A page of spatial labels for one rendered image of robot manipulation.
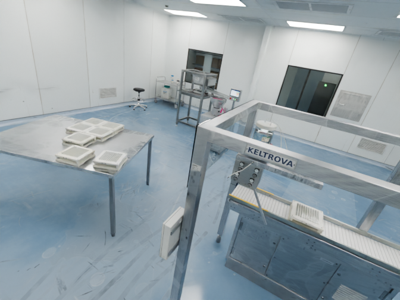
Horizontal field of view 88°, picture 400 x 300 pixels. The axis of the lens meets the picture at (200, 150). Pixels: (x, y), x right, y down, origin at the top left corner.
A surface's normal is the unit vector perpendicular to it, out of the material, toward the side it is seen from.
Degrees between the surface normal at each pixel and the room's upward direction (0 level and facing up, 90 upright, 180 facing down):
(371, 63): 90
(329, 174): 90
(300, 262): 90
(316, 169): 90
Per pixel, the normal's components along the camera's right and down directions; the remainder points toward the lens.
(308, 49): -0.49, 0.31
